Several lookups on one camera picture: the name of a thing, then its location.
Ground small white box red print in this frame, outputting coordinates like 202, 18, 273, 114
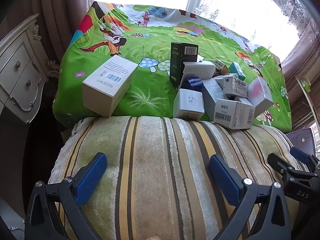
214, 59, 229, 74

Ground small yellow green object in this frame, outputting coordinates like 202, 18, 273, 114
299, 76, 313, 93

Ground tall black box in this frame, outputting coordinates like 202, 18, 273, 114
169, 42, 199, 89

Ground white square box blotch print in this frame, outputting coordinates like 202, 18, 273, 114
247, 77, 274, 117

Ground white box black dot print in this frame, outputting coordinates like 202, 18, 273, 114
222, 74, 249, 98

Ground small blue box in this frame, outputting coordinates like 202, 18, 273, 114
185, 76, 203, 92

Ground striped plush blanket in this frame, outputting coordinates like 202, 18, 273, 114
47, 116, 309, 240

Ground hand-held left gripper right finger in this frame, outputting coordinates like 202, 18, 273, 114
209, 154, 292, 240

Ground white medicine box large barcode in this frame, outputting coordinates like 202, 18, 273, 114
213, 97, 256, 130

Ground white carved dresser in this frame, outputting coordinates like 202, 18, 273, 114
0, 14, 60, 124

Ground white plastic case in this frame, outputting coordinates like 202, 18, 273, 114
180, 62, 216, 90

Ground green cartoon printed bed sheet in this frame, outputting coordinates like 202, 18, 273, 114
52, 1, 293, 133

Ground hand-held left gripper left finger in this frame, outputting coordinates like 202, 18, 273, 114
24, 152, 108, 240

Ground brown curtain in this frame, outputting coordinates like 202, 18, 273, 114
31, 0, 98, 55
280, 17, 320, 128

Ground white box teal logo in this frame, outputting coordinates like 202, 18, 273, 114
173, 89, 205, 120

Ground tall grey white box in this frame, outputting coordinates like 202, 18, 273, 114
201, 79, 229, 120

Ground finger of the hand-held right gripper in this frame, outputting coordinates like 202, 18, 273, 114
290, 147, 319, 173
267, 153, 313, 181

